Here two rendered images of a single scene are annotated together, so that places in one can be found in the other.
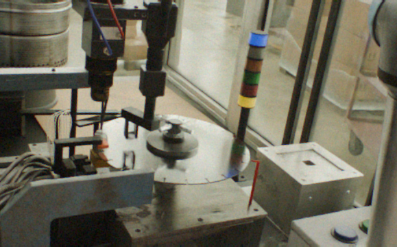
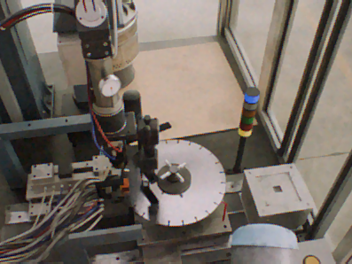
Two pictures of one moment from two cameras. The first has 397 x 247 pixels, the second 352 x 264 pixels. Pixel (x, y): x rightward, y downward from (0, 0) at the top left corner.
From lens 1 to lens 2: 70 cm
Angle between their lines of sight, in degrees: 31
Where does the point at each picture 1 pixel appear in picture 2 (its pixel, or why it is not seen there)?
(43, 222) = (80, 249)
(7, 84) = (74, 128)
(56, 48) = (126, 52)
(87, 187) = (100, 236)
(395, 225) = not seen: outside the picture
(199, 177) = (178, 219)
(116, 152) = (134, 188)
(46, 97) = (124, 79)
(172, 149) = (169, 189)
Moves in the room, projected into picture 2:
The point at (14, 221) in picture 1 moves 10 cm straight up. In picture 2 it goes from (63, 250) to (55, 233)
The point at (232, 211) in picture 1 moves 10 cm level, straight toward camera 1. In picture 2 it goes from (207, 226) to (194, 252)
